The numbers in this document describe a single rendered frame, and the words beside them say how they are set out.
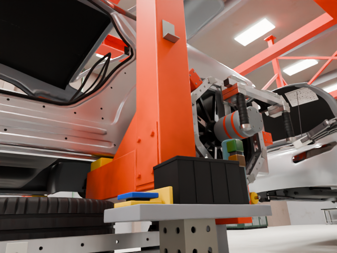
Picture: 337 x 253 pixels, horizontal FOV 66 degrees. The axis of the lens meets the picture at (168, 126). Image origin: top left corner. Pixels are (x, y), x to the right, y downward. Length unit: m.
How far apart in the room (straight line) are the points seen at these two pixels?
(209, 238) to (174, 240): 0.08
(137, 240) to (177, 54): 0.70
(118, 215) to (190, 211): 0.16
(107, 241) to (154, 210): 0.31
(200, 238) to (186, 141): 0.38
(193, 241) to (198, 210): 0.07
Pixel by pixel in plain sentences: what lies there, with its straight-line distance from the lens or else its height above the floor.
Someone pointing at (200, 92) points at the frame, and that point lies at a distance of 1.27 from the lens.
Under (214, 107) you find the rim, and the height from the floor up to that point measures 1.01.
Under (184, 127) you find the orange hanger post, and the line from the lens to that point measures 0.94.
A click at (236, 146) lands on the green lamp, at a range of 0.86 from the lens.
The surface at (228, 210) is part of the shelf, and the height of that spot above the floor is 0.44.
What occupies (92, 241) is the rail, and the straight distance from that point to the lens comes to 0.80.
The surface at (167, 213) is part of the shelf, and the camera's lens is 0.55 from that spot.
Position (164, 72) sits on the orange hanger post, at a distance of 0.98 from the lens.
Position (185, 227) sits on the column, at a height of 0.40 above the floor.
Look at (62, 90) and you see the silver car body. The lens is 3.21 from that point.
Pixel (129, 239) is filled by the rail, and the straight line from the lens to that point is 0.85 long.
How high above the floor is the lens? 0.41
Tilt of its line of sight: 21 degrees up
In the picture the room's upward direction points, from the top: 3 degrees counter-clockwise
